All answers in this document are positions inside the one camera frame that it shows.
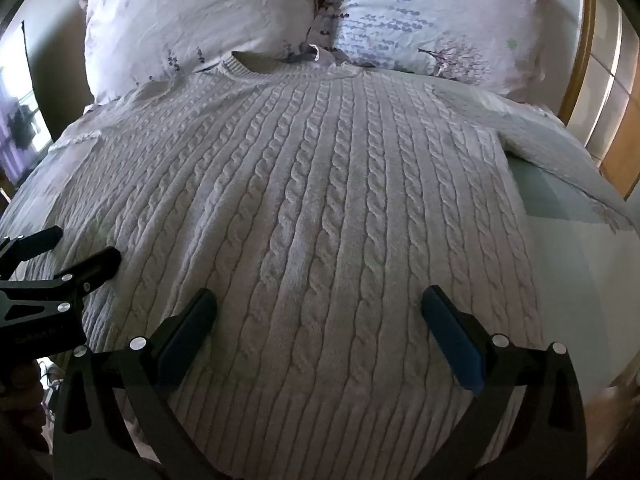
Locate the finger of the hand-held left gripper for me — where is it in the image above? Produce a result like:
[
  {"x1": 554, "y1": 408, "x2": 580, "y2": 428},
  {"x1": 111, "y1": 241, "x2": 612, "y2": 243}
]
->
[
  {"x1": 0, "y1": 247, "x2": 123, "y2": 322},
  {"x1": 0, "y1": 225, "x2": 64, "y2": 273}
]

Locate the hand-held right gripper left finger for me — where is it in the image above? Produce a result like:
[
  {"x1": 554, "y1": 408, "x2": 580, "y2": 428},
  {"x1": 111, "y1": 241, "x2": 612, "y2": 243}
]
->
[{"x1": 52, "y1": 288, "x2": 236, "y2": 480}]

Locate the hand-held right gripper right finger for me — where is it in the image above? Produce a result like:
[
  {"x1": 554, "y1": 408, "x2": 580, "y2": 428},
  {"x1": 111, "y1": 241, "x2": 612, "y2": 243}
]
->
[{"x1": 400, "y1": 285, "x2": 588, "y2": 480}]

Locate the white cable-knit sweater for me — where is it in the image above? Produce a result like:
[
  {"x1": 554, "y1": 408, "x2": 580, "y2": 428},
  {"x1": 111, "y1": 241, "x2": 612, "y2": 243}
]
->
[{"x1": 10, "y1": 51, "x2": 548, "y2": 480}]

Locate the window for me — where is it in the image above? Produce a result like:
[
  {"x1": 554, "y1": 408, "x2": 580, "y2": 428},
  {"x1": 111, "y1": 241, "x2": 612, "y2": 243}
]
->
[{"x1": 0, "y1": 65, "x2": 53, "y2": 181}]

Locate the pink floral pillow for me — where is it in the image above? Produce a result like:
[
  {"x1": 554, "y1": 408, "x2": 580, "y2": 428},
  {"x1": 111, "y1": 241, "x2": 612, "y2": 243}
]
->
[{"x1": 80, "y1": 0, "x2": 321, "y2": 106}]

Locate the wooden wardrobe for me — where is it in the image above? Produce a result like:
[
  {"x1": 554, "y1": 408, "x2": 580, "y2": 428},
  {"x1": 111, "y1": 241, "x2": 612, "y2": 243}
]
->
[{"x1": 570, "y1": 0, "x2": 640, "y2": 201}]

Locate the lavender floral pillow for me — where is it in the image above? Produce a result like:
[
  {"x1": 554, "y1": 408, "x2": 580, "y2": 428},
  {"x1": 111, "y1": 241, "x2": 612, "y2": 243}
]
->
[{"x1": 305, "y1": 0, "x2": 563, "y2": 101}]

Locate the wooden headboard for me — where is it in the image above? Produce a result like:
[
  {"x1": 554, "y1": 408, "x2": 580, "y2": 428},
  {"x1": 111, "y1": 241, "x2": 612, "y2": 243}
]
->
[{"x1": 557, "y1": 0, "x2": 598, "y2": 123}]

